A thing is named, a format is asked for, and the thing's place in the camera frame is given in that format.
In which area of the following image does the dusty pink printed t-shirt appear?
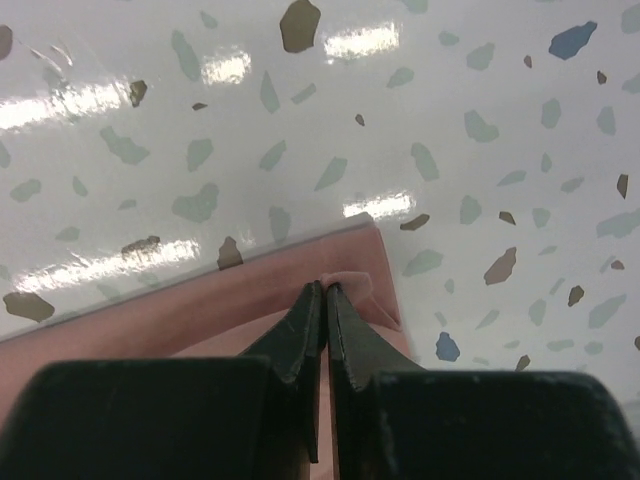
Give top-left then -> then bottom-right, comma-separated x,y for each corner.
1,221 -> 408,479

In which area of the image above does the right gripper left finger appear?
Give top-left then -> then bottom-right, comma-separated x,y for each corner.
1,282 -> 323,479

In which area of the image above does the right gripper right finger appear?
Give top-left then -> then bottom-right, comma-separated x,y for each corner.
326,284 -> 639,479

